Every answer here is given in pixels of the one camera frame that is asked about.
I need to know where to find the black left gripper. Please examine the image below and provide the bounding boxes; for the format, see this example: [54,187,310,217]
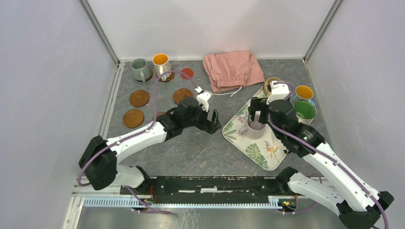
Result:
[183,103,222,135]

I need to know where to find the beige ceramic mug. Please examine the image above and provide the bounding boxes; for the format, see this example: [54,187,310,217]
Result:
[263,77,280,97]

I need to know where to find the lilac ceramic mug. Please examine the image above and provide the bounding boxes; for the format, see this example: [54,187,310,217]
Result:
[238,121,266,140]

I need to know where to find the floral leaf print tray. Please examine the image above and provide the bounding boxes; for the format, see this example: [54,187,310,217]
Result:
[222,100,287,171]

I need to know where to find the dark brown wooden coaster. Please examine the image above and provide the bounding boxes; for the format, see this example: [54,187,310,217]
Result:
[156,111,166,117]

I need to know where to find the white mug orange inside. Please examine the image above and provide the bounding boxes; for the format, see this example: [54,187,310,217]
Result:
[152,53,172,78]

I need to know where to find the grey green ceramic mug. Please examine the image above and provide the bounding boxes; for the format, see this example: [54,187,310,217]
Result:
[131,58,150,78]

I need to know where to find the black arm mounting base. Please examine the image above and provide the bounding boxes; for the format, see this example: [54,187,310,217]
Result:
[132,176,297,204]

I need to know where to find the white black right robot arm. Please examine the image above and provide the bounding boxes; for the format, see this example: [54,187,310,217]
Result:
[248,97,394,229]

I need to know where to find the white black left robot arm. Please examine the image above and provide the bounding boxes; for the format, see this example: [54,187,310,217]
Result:
[77,97,222,195]

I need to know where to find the red round coaster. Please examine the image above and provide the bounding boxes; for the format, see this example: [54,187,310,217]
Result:
[181,68,194,80]

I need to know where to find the blue butterfly mug orange inside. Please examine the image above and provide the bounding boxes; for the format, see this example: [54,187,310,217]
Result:
[290,85,316,107]

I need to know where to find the floral mug green inside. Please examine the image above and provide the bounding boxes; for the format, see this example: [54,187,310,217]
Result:
[294,101,317,125]

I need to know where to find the pink folded cloth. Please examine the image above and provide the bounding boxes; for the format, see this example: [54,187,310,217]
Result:
[202,50,265,93]

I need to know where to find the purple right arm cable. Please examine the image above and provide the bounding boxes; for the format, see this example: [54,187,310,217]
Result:
[268,80,390,229]

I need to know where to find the white drawstring cord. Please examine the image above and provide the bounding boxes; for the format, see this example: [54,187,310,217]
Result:
[213,85,244,96]

